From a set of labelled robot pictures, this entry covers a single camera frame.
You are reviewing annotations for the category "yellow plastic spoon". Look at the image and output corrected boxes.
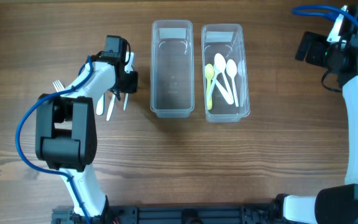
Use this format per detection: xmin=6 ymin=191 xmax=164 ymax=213
xmin=204 ymin=63 xmax=214 ymax=110

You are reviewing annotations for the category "clear bent plastic fork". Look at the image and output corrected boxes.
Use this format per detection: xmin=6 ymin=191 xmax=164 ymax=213
xmin=123 ymin=93 xmax=129 ymax=111

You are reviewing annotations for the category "broad white plastic spoon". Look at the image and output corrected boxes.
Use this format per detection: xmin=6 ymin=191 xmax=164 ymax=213
xmin=215 ymin=81 xmax=234 ymax=105

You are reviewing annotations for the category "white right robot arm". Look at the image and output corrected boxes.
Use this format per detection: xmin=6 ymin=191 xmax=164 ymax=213
xmin=271 ymin=5 xmax=358 ymax=223

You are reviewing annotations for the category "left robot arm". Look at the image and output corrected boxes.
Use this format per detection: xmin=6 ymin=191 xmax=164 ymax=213
xmin=35 ymin=35 xmax=139 ymax=223

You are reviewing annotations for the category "left clear plastic container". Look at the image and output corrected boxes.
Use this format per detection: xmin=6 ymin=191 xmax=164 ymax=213
xmin=150 ymin=20 xmax=195 ymax=118

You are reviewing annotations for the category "clear plastic container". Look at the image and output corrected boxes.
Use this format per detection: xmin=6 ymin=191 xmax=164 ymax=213
xmin=150 ymin=20 xmax=195 ymax=118
xmin=201 ymin=24 xmax=250 ymax=123

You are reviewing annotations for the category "right clear plastic container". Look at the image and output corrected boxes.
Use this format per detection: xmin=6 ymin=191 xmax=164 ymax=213
xmin=201 ymin=24 xmax=250 ymax=123

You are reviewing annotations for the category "broad white plastic fork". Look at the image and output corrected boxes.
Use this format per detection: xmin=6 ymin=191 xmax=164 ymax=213
xmin=96 ymin=95 xmax=104 ymax=116

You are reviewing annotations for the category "blue left cable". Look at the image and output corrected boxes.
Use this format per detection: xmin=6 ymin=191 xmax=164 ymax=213
xmin=15 ymin=55 xmax=93 ymax=224

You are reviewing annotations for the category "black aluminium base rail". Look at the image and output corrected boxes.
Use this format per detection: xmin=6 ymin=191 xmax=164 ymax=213
xmin=50 ymin=203 xmax=291 ymax=224

